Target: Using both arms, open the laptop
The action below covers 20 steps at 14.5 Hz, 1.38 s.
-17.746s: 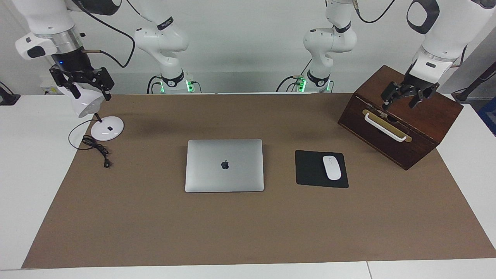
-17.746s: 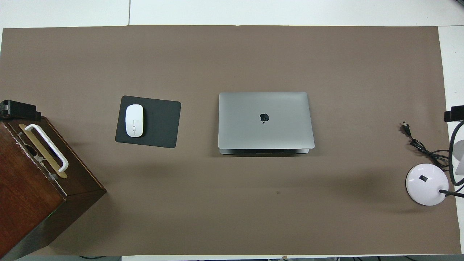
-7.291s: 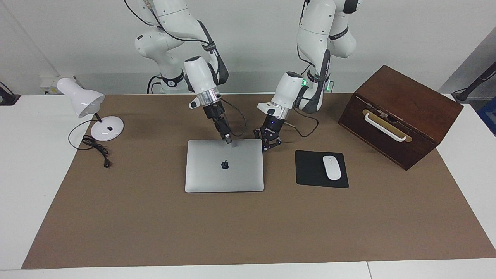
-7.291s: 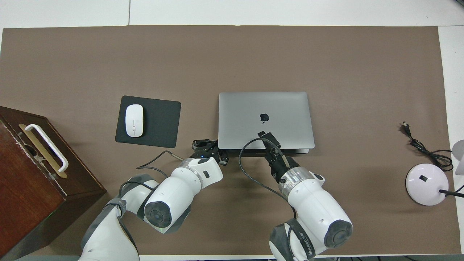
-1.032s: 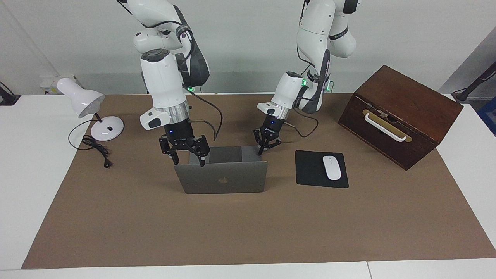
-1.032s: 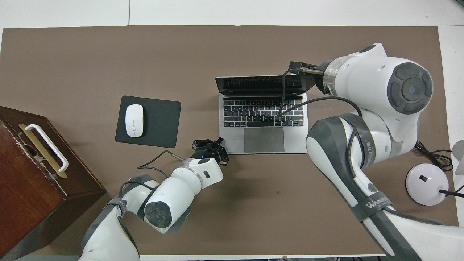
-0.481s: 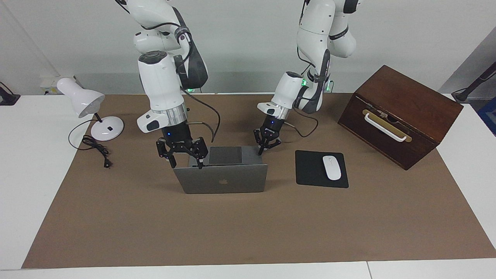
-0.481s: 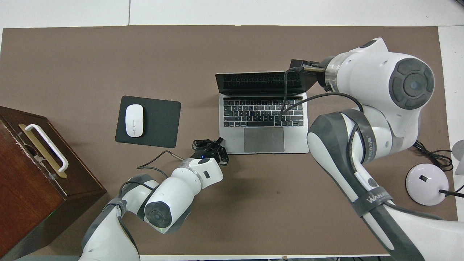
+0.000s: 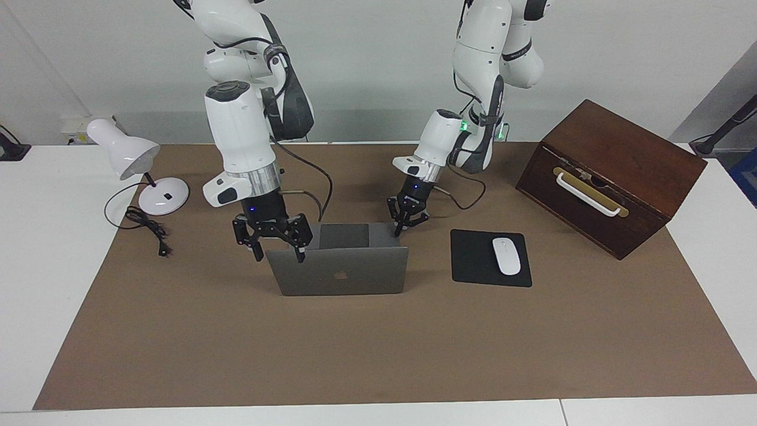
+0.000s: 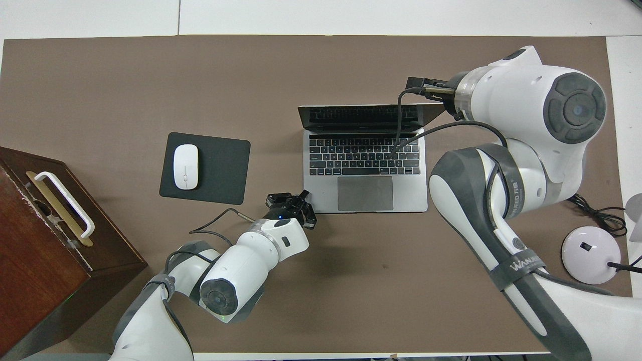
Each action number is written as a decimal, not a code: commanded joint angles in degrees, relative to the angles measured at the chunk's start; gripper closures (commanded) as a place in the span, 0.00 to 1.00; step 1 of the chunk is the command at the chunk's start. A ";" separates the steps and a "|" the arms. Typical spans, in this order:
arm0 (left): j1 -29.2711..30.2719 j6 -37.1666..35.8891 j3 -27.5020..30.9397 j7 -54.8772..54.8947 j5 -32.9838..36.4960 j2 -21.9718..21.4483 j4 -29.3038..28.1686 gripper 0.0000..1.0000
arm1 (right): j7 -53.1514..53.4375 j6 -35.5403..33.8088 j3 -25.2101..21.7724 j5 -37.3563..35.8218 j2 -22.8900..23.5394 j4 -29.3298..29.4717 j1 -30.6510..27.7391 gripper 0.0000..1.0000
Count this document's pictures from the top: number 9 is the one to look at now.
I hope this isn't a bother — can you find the blue crate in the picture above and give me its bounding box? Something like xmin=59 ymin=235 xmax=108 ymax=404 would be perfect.
xmin=729 ymin=147 xmax=757 ymax=209

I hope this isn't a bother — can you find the white computer mouse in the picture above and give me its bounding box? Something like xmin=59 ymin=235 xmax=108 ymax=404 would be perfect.
xmin=492 ymin=237 xmax=522 ymax=276

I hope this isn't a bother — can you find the dark brown wooden box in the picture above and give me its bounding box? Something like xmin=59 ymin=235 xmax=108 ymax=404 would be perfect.
xmin=515 ymin=99 xmax=708 ymax=261

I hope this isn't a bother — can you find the white box handle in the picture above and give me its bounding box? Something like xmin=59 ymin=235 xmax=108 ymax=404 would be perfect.
xmin=556 ymin=172 xmax=622 ymax=217

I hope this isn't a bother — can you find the black table clamp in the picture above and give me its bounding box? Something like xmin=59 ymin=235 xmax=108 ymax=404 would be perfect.
xmin=0 ymin=125 xmax=31 ymax=162

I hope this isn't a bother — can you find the white desk lamp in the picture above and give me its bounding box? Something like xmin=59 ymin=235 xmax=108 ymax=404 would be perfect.
xmin=86 ymin=118 xmax=190 ymax=217

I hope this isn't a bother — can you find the silver grey laptop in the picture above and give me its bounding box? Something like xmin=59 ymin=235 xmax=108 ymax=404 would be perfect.
xmin=264 ymin=222 xmax=410 ymax=297

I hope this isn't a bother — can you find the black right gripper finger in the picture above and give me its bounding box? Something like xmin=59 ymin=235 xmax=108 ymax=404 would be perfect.
xmin=232 ymin=217 xmax=264 ymax=262
xmin=283 ymin=213 xmax=313 ymax=263

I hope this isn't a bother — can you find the brown table mat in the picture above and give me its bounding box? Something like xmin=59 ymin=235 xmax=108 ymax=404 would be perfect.
xmin=33 ymin=142 xmax=757 ymax=411

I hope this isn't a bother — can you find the black mouse pad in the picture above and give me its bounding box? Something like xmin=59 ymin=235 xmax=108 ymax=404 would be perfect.
xmin=450 ymin=229 xmax=533 ymax=288

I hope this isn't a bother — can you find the black stand base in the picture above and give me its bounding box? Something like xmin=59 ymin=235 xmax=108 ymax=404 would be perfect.
xmin=689 ymin=93 xmax=757 ymax=157

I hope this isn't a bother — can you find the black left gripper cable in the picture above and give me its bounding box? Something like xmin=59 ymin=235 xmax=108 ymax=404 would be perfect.
xmin=435 ymin=71 xmax=503 ymax=211

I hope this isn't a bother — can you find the white wall power outlet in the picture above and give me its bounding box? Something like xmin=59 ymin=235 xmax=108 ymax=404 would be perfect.
xmin=61 ymin=115 xmax=116 ymax=146

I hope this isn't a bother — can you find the gold handle plate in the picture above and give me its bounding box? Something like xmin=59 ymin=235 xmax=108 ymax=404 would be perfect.
xmin=552 ymin=167 xmax=629 ymax=218

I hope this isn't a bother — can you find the black lamp power cable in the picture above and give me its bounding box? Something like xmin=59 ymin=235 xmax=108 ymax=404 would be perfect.
xmin=104 ymin=182 xmax=171 ymax=257

